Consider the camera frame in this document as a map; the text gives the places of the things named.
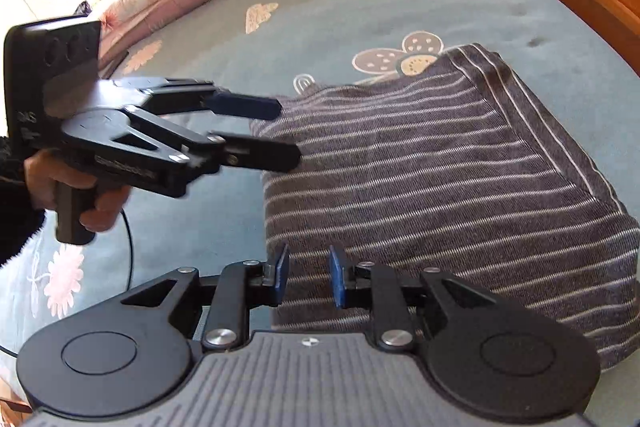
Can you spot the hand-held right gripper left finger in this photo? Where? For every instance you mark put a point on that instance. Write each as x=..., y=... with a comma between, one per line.
x=282, y=272

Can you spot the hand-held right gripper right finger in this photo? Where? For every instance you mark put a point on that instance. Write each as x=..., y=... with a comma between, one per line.
x=337, y=274

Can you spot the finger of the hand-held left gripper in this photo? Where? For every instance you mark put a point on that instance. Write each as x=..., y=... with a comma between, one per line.
x=260, y=154
x=245, y=106

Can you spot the grey striped sweater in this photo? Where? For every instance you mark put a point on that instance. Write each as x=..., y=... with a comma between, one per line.
x=425, y=187

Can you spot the person's left hand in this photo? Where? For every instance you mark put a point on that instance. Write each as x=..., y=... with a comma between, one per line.
x=42, y=179

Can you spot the black garment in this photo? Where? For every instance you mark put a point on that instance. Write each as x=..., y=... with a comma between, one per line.
x=82, y=8

